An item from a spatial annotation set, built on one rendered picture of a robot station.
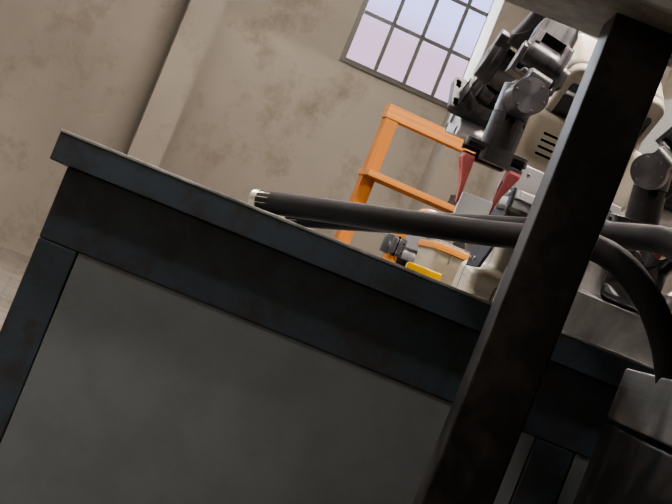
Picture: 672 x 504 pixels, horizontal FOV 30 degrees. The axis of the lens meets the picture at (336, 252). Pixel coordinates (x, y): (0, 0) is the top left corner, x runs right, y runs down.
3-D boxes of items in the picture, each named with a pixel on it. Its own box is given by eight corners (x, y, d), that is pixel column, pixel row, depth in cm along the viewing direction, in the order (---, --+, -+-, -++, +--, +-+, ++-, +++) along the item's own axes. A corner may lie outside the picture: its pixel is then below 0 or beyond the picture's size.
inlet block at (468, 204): (443, 226, 207) (455, 196, 207) (471, 237, 207) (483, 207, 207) (450, 223, 193) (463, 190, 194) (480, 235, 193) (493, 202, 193)
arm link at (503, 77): (511, 88, 238) (487, 72, 238) (539, 54, 231) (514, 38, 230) (497, 117, 232) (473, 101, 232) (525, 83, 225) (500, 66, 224)
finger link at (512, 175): (503, 219, 193) (526, 163, 193) (460, 201, 193) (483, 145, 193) (497, 221, 200) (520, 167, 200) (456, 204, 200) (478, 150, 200)
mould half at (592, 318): (486, 316, 210) (516, 241, 210) (630, 374, 210) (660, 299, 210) (536, 324, 160) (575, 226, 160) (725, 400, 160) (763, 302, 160)
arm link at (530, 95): (568, 71, 199) (523, 42, 199) (588, 61, 188) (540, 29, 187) (528, 135, 199) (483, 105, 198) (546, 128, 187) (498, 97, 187)
